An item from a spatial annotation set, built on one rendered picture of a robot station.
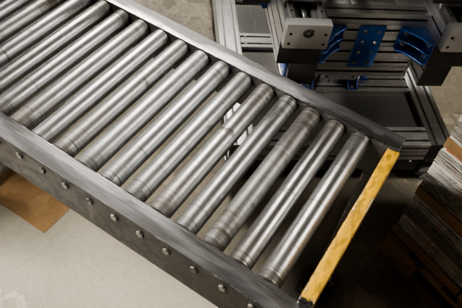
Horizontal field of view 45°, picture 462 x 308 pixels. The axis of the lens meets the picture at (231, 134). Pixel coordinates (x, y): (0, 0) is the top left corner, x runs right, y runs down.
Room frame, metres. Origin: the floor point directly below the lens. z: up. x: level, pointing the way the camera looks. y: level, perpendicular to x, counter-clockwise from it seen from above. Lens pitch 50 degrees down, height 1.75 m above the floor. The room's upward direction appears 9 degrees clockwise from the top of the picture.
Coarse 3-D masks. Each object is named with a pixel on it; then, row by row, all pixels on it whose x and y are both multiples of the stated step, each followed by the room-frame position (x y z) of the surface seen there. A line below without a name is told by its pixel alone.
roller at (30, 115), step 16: (128, 32) 1.10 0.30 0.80; (144, 32) 1.13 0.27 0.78; (112, 48) 1.03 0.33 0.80; (128, 48) 1.07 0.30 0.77; (80, 64) 0.96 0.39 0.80; (96, 64) 0.97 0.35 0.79; (64, 80) 0.90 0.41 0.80; (80, 80) 0.92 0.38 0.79; (48, 96) 0.84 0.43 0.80; (64, 96) 0.86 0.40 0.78; (16, 112) 0.78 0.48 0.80; (32, 112) 0.79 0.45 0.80; (48, 112) 0.81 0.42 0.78
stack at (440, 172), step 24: (432, 168) 1.04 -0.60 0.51; (456, 168) 1.00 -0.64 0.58; (432, 192) 1.02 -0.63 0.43; (456, 192) 0.98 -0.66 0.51; (408, 216) 1.04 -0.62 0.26; (432, 216) 1.00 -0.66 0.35; (456, 216) 0.95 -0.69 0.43; (384, 240) 1.05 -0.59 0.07; (432, 240) 0.97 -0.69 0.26; (456, 240) 0.93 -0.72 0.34; (408, 264) 0.97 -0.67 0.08; (456, 264) 0.89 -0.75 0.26
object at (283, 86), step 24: (96, 0) 1.23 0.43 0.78; (120, 0) 1.23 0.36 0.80; (168, 24) 1.16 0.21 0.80; (192, 48) 1.09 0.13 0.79; (216, 48) 1.09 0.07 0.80; (264, 72) 1.03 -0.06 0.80; (312, 96) 0.97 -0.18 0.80; (288, 120) 0.96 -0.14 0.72; (360, 120) 0.92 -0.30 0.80; (384, 144) 0.85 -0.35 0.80; (360, 168) 0.87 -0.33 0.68
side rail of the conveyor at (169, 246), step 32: (0, 128) 0.73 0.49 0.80; (0, 160) 0.72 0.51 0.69; (32, 160) 0.67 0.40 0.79; (64, 160) 0.67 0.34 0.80; (64, 192) 0.63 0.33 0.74; (96, 192) 0.60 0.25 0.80; (128, 192) 0.62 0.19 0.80; (96, 224) 0.59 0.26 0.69; (128, 224) 0.55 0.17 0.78; (160, 224) 0.55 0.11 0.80; (160, 256) 0.52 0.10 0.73; (192, 256) 0.50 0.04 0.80; (224, 256) 0.51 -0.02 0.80; (192, 288) 0.48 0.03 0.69; (224, 288) 0.45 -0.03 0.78; (256, 288) 0.45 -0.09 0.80
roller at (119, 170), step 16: (224, 64) 1.04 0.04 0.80; (208, 80) 0.97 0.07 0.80; (224, 80) 1.01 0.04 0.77; (192, 96) 0.91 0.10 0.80; (208, 96) 0.94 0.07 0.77; (176, 112) 0.85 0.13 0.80; (192, 112) 0.88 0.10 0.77; (160, 128) 0.80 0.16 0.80; (176, 128) 0.82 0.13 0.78; (144, 144) 0.74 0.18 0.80; (160, 144) 0.77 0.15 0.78; (128, 160) 0.70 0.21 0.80; (144, 160) 0.72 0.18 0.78; (112, 176) 0.65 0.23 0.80; (128, 176) 0.67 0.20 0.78
